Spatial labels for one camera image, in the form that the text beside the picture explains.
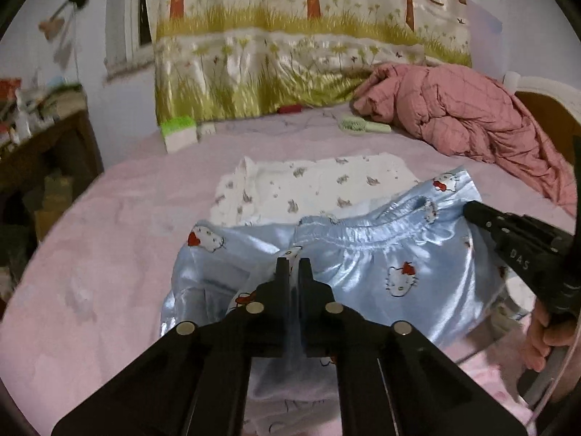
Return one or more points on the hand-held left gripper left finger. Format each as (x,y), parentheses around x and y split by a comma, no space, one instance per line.
(282,290)

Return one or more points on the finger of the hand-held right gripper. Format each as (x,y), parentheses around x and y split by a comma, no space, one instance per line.
(479,218)

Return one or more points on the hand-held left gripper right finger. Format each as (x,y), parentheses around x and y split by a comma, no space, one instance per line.
(307,290)

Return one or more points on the blue satin cat-print pants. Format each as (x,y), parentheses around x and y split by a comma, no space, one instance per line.
(363,259)

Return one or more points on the pink cat-print pants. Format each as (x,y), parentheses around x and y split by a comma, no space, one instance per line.
(490,381)

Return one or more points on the person's right hand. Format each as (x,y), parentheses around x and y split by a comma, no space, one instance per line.
(540,340)

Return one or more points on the folded white grey-print cloth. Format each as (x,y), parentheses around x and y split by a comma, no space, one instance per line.
(295,186)

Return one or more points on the pink checked quilt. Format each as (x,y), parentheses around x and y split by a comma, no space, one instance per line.
(454,109)

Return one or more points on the white and wooden headboard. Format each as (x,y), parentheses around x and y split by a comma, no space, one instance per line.
(549,113)

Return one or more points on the green hairbrush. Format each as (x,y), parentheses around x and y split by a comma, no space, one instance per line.
(358,125)

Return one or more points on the small white box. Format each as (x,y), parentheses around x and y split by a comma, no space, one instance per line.
(205,130)

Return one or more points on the small red item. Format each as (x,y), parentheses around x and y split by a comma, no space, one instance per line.
(290,109)

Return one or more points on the green and white box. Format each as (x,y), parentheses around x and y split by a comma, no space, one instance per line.
(179,136)

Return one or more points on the tree-print curtain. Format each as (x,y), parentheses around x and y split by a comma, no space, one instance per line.
(295,54)

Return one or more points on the dark wooden desk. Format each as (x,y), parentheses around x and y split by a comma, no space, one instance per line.
(68,145)

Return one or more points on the stack of books and papers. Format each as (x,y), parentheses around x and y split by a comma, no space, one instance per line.
(45,104)

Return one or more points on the white window frame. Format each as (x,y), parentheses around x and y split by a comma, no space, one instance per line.
(120,32)

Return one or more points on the pink wall lamp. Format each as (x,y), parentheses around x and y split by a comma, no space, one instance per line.
(50,27)

